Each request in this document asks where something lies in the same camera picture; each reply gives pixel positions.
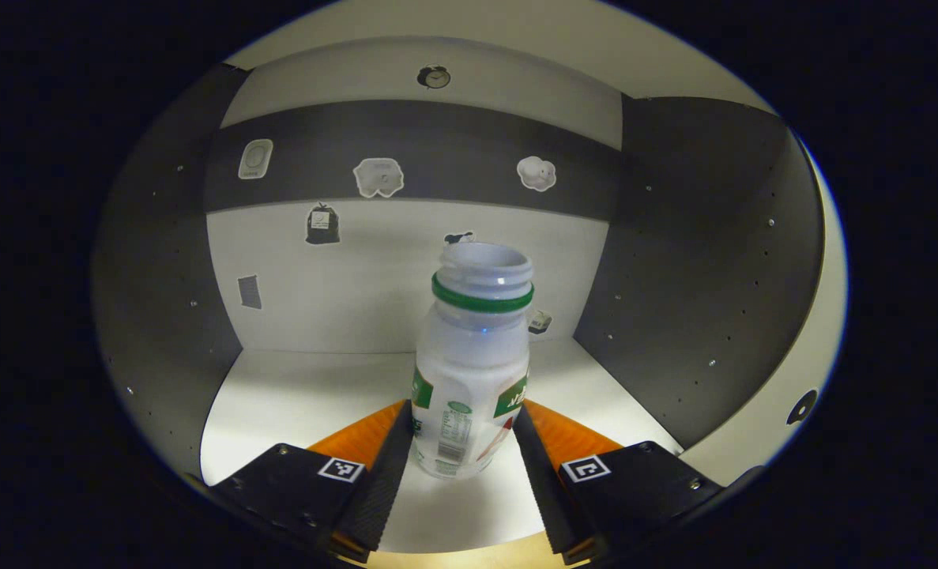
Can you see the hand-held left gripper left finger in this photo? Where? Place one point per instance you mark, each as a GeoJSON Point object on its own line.
{"type": "Point", "coordinates": [382, 482]}

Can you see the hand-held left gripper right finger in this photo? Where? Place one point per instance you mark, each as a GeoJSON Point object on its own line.
{"type": "Point", "coordinates": [544, 482]}

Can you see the white plastic bottle green label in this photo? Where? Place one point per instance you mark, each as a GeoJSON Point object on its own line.
{"type": "Point", "coordinates": [472, 371]}

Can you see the white cabinet shelf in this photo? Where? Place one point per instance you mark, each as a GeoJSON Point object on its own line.
{"type": "Point", "coordinates": [516, 32]}
{"type": "Point", "coordinates": [303, 403]}

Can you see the white cabinet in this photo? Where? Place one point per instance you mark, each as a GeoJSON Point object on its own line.
{"type": "Point", "coordinates": [674, 276]}

